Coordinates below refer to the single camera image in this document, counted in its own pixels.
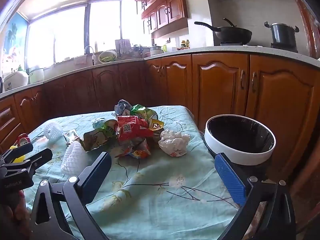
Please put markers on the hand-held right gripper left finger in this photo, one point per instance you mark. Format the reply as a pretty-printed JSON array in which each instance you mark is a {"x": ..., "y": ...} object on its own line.
[{"x": 97, "y": 172}]

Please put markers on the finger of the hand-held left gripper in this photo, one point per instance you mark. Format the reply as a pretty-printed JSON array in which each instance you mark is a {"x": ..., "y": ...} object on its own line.
[
  {"x": 20, "y": 150},
  {"x": 40, "y": 157}
]

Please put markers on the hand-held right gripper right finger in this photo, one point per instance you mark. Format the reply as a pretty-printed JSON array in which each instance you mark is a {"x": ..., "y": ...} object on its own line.
[{"x": 230, "y": 180}]

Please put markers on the white trash bin black liner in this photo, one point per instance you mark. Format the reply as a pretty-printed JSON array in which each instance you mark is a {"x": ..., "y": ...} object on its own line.
[{"x": 252, "y": 158}]

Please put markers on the red snack wrapper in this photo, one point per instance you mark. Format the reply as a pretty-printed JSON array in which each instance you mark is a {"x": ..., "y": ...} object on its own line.
[{"x": 132, "y": 130}]

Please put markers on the white tissue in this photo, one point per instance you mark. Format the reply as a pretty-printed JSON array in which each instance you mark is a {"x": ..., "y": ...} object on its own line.
[{"x": 173, "y": 142}]

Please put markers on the yellow snack wrapper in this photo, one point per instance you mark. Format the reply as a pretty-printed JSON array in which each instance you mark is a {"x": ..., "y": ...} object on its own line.
[{"x": 156, "y": 125}]

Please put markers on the small green snack wrapper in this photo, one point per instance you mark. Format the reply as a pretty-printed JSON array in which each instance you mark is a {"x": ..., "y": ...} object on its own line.
[{"x": 145, "y": 112}]

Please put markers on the person's left hand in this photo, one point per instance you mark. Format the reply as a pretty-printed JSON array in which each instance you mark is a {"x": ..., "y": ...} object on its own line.
[{"x": 15, "y": 210}]

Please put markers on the yellow plastic piece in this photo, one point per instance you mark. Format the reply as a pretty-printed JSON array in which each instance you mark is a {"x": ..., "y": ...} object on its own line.
[{"x": 19, "y": 158}]

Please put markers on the red can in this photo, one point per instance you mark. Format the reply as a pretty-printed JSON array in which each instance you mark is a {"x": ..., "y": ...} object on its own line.
[{"x": 23, "y": 138}]

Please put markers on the white box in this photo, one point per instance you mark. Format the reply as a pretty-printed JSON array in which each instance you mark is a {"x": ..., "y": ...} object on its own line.
[{"x": 72, "y": 157}]

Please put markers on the white foam fruit net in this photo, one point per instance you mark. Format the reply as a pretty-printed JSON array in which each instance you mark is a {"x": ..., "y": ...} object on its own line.
[{"x": 53, "y": 130}]

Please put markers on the small silver packet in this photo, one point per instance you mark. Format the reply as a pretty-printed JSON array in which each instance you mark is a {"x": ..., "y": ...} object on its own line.
[{"x": 71, "y": 136}]

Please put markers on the orange snack wrapper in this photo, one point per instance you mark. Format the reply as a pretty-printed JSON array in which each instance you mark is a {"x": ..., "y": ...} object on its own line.
[{"x": 137, "y": 152}]

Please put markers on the green floral tablecloth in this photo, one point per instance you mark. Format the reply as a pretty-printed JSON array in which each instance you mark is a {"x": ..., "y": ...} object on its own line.
[{"x": 150, "y": 200}]

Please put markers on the white rice cooker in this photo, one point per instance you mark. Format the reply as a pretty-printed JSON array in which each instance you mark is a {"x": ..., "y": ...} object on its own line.
[{"x": 15, "y": 80}]

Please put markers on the crumpled blue-grey wrapper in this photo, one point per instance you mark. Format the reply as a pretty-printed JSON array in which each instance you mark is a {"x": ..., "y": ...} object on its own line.
[{"x": 122, "y": 106}]

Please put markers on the white enamel pot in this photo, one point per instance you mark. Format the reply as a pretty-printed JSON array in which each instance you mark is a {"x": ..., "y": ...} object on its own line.
[{"x": 37, "y": 76}]

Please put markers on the wooden lower cabinets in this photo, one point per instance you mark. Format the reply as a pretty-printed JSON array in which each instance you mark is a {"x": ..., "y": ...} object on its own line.
[{"x": 220, "y": 85}]

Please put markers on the wooden cabinets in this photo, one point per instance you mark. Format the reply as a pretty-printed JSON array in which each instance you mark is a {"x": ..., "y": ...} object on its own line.
[
  {"x": 172, "y": 7},
  {"x": 220, "y": 85}
]

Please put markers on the chrome sink faucet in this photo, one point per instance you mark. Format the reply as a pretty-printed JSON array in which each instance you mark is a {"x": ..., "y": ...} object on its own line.
[{"x": 93, "y": 57}]

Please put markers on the green strainer basket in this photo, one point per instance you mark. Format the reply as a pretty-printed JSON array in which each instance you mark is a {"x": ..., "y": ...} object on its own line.
[{"x": 107, "y": 57}]

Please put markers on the kitchen window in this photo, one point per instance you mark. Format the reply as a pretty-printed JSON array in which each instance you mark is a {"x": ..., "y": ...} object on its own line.
[{"x": 70, "y": 35}]

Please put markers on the knife rack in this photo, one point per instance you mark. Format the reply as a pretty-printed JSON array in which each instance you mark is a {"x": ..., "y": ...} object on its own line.
[{"x": 122, "y": 46}]

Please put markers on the speckled kitchen countertop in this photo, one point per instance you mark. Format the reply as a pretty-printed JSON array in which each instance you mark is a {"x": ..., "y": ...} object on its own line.
[{"x": 200, "y": 50}]

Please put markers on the dark condiment bottle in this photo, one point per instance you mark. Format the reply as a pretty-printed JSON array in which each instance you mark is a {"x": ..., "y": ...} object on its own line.
[{"x": 183, "y": 45}]

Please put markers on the gas stove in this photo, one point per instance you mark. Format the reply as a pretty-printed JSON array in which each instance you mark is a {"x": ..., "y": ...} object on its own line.
[{"x": 285, "y": 48}]

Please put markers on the black wok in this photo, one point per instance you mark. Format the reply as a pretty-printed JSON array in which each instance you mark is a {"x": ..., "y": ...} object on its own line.
[{"x": 232, "y": 35}]

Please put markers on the dark cooking pot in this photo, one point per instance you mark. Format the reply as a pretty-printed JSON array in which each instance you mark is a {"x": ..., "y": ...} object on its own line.
[{"x": 283, "y": 35}]

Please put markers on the wooden upper cabinets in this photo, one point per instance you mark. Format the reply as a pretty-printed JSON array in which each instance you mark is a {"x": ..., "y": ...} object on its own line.
[{"x": 172, "y": 7}]

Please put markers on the wall poster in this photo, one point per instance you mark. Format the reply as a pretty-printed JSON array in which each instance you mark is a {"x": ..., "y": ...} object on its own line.
[{"x": 12, "y": 42}]

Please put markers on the red wooden door frame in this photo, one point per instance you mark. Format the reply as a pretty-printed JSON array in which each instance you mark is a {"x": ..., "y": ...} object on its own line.
[{"x": 308, "y": 30}]

